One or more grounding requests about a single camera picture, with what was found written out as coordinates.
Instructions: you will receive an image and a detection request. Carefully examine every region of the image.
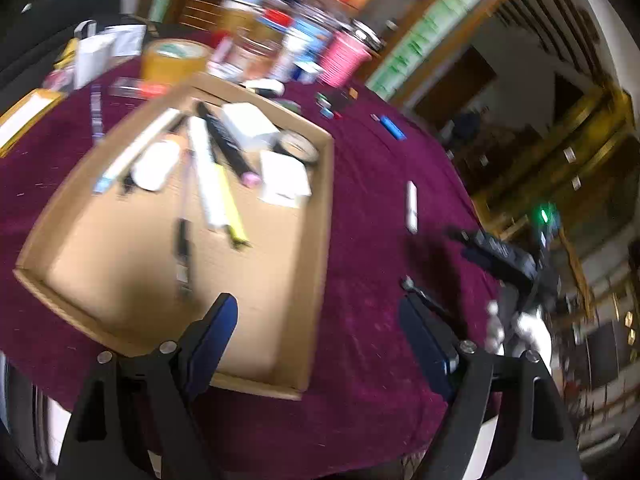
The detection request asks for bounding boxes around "yellow black pen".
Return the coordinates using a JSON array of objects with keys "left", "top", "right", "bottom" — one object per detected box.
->
[{"left": 215, "top": 162, "right": 250, "bottom": 249}]

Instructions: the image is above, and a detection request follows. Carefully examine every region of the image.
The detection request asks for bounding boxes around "white marker pen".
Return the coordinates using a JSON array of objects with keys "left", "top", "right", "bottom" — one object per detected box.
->
[{"left": 406, "top": 181, "right": 419, "bottom": 234}]

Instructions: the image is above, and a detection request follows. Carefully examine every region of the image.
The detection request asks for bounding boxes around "clear black gel pen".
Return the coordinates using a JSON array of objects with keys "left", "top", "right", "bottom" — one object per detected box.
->
[{"left": 174, "top": 148, "right": 193, "bottom": 299}]

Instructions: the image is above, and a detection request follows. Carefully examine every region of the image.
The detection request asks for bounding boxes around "white tube stick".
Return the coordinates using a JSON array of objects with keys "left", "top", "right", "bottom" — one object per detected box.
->
[{"left": 188, "top": 116, "right": 228, "bottom": 231}]

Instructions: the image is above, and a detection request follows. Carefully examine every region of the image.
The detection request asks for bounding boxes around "small white charger block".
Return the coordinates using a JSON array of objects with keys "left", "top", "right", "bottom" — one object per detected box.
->
[{"left": 259, "top": 150, "right": 311, "bottom": 208}]

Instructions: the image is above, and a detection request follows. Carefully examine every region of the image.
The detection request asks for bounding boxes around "white bottle orange cap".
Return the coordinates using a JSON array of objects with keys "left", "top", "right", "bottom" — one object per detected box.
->
[{"left": 131, "top": 136, "right": 181, "bottom": 192}]

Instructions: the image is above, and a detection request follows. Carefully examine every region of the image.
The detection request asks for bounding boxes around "black brush marker pen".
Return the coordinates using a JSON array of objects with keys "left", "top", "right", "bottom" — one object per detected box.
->
[{"left": 195, "top": 101, "right": 262, "bottom": 188}]

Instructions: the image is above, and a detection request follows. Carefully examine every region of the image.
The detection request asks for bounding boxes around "long white blue-tip pen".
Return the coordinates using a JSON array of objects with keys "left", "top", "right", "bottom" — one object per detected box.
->
[{"left": 93, "top": 108, "right": 180, "bottom": 194}]

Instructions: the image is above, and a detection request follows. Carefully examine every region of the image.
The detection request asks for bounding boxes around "black electrical tape roll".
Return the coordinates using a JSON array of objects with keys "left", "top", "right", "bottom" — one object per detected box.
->
[{"left": 272, "top": 130, "right": 320, "bottom": 166}]

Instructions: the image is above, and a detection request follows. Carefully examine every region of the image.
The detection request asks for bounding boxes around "white power adapter with prongs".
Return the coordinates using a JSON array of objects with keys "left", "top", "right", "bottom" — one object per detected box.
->
[{"left": 219, "top": 103, "right": 279, "bottom": 151}]

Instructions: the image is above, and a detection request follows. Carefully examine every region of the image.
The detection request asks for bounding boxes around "gloved right hand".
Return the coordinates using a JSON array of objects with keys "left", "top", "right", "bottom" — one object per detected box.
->
[{"left": 484, "top": 300, "right": 552, "bottom": 373}]

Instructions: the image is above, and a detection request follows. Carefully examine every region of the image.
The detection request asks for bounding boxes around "purple tablecloth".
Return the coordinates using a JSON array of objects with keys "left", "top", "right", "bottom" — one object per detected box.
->
[{"left": 1, "top": 84, "right": 497, "bottom": 479}]

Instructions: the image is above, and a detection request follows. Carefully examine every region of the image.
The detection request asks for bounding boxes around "cardboard tray box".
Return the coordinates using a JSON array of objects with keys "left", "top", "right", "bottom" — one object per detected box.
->
[{"left": 14, "top": 74, "right": 333, "bottom": 400}]

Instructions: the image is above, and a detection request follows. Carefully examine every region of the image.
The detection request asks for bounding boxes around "blue lighter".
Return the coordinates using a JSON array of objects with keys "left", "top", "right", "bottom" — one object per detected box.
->
[{"left": 378, "top": 116, "right": 407, "bottom": 141}]

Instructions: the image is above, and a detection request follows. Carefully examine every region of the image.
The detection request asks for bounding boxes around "yellow packing tape roll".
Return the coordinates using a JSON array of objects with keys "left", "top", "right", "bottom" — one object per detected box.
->
[{"left": 140, "top": 38, "right": 212, "bottom": 84}]

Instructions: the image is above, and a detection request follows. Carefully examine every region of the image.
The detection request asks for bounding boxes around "pink knitted thermos bottle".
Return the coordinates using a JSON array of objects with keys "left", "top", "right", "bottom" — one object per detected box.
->
[{"left": 319, "top": 30, "right": 382, "bottom": 88}]

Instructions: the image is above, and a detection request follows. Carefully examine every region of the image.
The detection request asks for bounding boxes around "small blue white box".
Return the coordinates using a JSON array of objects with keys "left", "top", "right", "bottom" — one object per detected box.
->
[{"left": 291, "top": 61, "right": 323, "bottom": 84}]

